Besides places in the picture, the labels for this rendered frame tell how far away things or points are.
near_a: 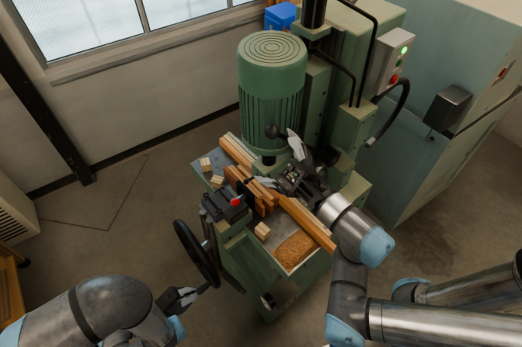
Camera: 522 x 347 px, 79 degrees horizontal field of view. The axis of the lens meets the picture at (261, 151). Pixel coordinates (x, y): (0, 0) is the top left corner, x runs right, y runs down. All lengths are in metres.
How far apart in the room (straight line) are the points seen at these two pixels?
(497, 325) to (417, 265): 1.61
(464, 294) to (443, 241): 1.56
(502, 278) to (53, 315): 0.84
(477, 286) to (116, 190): 2.22
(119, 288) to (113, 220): 1.70
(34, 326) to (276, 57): 0.70
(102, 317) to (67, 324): 0.06
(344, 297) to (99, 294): 0.47
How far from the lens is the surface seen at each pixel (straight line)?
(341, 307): 0.70
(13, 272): 2.29
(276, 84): 0.75
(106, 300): 0.70
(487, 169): 2.98
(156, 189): 2.44
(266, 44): 0.81
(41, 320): 0.73
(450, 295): 0.89
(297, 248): 1.07
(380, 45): 0.94
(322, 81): 0.91
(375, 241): 0.65
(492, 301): 0.84
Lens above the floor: 1.91
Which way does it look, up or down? 49 degrees down
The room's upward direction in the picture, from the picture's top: straight up
